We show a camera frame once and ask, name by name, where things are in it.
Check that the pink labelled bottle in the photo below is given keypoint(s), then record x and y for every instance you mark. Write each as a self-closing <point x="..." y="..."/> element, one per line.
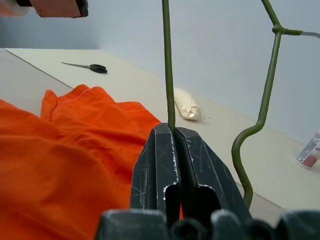
<point x="309" y="153"/>

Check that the black and orange device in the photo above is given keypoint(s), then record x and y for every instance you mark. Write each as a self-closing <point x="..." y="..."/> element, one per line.
<point x="58" y="7"/>

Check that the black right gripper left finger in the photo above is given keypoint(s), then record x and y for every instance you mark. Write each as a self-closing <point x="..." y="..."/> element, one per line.
<point x="150" y="172"/>

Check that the clear bag of beige grains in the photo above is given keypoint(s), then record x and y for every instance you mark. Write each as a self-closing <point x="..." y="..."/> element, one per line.
<point x="186" y="105"/>

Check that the orange shorts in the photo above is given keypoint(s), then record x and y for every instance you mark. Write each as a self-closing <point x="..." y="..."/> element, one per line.
<point x="65" y="155"/>

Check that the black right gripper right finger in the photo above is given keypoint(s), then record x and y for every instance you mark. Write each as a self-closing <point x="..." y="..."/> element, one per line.
<point x="212" y="170"/>

